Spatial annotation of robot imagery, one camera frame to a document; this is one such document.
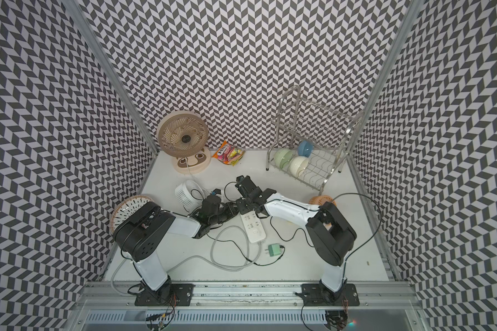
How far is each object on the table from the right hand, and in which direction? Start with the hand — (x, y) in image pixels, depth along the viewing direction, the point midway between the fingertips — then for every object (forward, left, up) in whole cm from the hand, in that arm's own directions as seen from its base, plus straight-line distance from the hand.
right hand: (244, 205), depth 89 cm
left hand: (+1, +3, -7) cm, 7 cm away
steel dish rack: (+17, -27, +22) cm, 39 cm away
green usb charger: (-17, -12, -6) cm, 22 cm away
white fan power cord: (+23, +30, -5) cm, 39 cm away
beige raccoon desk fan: (+27, +28, +17) cm, 42 cm away
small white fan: (+2, +23, +5) cm, 24 cm away
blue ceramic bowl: (+28, -30, +6) cm, 41 cm away
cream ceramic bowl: (+17, -25, +8) cm, 31 cm away
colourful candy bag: (+33, +10, -3) cm, 35 cm away
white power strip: (-8, -4, -5) cm, 10 cm away
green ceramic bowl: (+23, -18, +6) cm, 29 cm away
